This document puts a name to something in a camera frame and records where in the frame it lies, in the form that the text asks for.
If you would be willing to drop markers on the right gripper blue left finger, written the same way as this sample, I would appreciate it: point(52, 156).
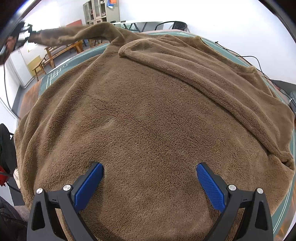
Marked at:
point(44, 224)

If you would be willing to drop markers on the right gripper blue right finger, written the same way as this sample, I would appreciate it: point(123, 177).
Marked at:
point(256, 222)

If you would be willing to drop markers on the brown fleece sweater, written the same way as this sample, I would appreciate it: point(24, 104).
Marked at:
point(149, 109)

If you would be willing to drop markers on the person left hand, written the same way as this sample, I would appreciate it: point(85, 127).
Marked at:
point(10, 43)

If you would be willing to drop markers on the yellow wooden chair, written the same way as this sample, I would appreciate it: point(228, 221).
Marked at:
point(37, 65)

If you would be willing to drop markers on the red board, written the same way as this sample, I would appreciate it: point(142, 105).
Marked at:
point(75, 23)

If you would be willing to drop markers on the beige glass cabinet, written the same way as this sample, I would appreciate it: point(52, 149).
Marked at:
point(96, 11)

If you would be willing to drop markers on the glass side table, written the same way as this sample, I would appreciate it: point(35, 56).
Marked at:
point(134, 26)

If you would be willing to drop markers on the black metal chair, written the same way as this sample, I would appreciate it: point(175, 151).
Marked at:
point(176, 25)

